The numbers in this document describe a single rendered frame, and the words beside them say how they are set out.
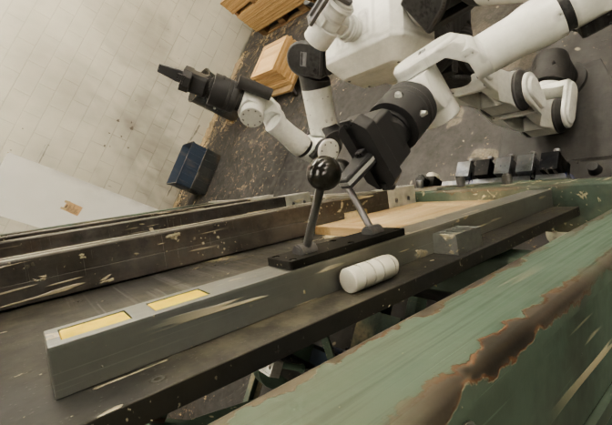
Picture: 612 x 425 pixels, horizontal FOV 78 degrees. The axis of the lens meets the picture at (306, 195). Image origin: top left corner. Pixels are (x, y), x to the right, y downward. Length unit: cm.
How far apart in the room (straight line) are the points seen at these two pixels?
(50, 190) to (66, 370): 420
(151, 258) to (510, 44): 67
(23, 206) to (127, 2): 327
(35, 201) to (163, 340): 420
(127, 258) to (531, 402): 61
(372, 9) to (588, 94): 129
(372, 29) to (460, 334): 81
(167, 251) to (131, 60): 556
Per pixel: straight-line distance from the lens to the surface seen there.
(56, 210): 454
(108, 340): 35
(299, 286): 42
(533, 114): 162
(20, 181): 452
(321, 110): 116
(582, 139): 194
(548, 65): 197
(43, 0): 627
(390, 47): 93
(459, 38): 67
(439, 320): 24
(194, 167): 515
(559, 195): 101
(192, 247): 75
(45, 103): 597
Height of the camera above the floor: 177
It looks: 33 degrees down
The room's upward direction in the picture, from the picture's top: 62 degrees counter-clockwise
